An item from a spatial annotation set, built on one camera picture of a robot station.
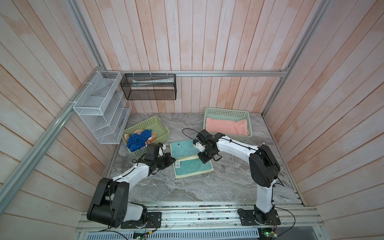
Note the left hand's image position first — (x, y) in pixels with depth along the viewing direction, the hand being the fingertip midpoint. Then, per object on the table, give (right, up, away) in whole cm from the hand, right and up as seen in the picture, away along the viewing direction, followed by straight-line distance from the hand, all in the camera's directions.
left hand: (175, 161), depth 88 cm
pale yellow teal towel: (+7, -1, +6) cm, 9 cm away
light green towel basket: (-17, +23, +24) cm, 37 cm away
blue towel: (-25, +12, +6) cm, 28 cm away
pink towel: (+32, +23, +29) cm, 49 cm away
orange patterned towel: (-17, +13, +13) cm, 25 cm away
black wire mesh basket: (-20, +50, +17) cm, 57 cm away
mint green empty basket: (+38, +31, +30) cm, 58 cm away
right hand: (+17, +1, +4) cm, 18 cm away
